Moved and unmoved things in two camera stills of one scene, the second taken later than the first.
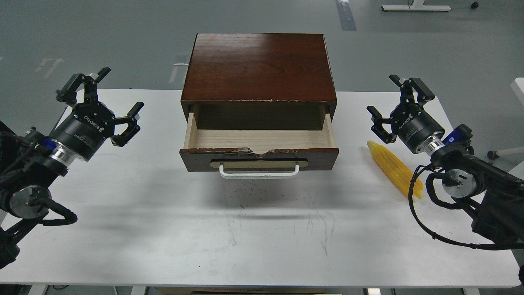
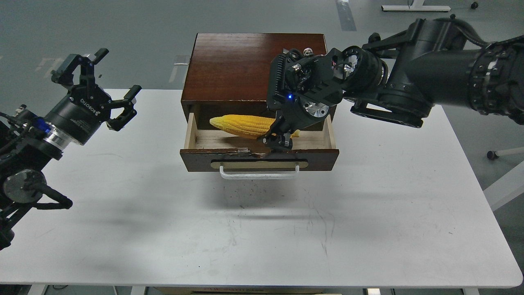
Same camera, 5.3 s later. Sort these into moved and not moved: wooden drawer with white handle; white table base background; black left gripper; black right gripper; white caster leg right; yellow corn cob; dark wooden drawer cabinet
Moved: black left gripper; yellow corn cob; black right gripper
Not moved: wooden drawer with white handle; white table base background; white caster leg right; dark wooden drawer cabinet
